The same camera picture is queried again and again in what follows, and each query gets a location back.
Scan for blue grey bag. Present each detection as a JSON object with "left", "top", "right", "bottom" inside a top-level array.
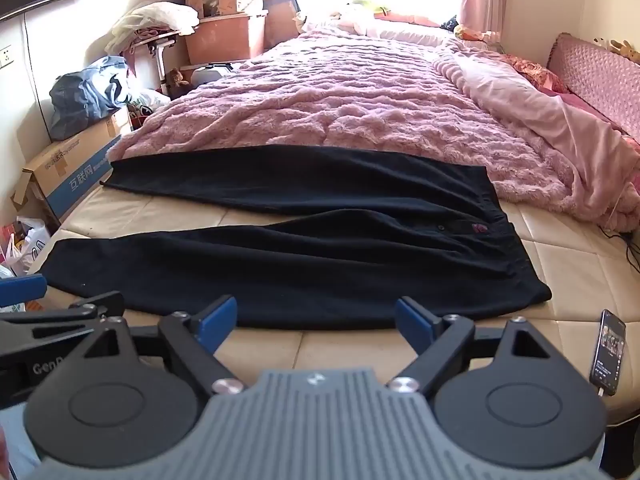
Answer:
[{"left": 48, "top": 55, "right": 132, "bottom": 142}]

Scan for black smartphone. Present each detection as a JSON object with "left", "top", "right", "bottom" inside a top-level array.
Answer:
[{"left": 589, "top": 309, "right": 627, "bottom": 397}]

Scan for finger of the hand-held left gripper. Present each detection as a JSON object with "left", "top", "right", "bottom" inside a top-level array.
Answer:
[
  {"left": 0, "top": 274, "right": 48, "bottom": 307},
  {"left": 0, "top": 291, "right": 126, "bottom": 359}
]

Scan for brown plastic storage bin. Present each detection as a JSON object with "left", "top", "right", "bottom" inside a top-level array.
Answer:
[{"left": 184, "top": 10, "right": 270, "bottom": 65}]

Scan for wall cable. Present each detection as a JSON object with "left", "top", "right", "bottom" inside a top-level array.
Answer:
[{"left": 22, "top": 12, "right": 51, "bottom": 133}]

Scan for black cable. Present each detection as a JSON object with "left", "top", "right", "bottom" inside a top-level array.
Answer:
[{"left": 597, "top": 227, "right": 640, "bottom": 262}]

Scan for black pants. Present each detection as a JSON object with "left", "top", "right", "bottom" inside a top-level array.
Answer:
[{"left": 39, "top": 144, "right": 552, "bottom": 332}]

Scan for cardboard box with blue print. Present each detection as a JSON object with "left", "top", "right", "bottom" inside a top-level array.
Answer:
[{"left": 11, "top": 106, "right": 133, "bottom": 233}]

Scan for white small table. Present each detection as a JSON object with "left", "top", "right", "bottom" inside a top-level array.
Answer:
[{"left": 131, "top": 30, "right": 236, "bottom": 96}]

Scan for pink smooth duvet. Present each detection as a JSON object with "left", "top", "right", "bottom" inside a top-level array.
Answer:
[{"left": 432, "top": 52, "right": 640, "bottom": 233}]

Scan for person's light blue clothing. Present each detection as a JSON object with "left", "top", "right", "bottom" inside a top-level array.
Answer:
[{"left": 0, "top": 402, "right": 41, "bottom": 480}]

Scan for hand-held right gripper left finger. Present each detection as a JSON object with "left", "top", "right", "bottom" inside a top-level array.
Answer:
[{"left": 82, "top": 294, "right": 248, "bottom": 397}]

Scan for pink quilted pillow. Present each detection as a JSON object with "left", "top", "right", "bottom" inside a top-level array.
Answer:
[{"left": 547, "top": 32, "right": 640, "bottom": 136}]

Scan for brown teddy bear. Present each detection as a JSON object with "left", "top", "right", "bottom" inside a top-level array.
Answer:
[{"left": 166, "top": 67, "right": 193, "bottom": 98}]

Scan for white plastic bag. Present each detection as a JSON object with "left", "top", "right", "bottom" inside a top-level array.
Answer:
[{"left": 4, "top": 216, "right": 52, "bottom": 278}]

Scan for beige padded mattress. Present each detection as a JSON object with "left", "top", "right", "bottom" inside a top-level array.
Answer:
[{"left": 50, "top": 187, "right": 640, "bottom": 426}]

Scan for pink fluffy blanket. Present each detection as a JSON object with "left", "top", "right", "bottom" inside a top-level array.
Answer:
[{"left": 107, "top": 27, "right": 626, "bottom": 233}]

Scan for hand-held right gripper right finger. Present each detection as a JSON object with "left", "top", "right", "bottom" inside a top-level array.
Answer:
[{"left": 387, "top": 296, "right": 551, "bottom": 397}]

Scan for red floral pillow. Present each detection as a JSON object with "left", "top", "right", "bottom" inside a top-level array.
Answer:
[{"left": 495, "top": 52, "right": 571, "bottom": 96}]

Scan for printed plastic bag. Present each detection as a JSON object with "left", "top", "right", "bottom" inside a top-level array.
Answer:
[{"left": 126, "top": 87, "right": 172, "bottom": 127}]

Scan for brown plush toys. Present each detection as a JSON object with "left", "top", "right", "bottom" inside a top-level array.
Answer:
[{"left": 594, "top": 37, "right": 640, "bottom": 66}]

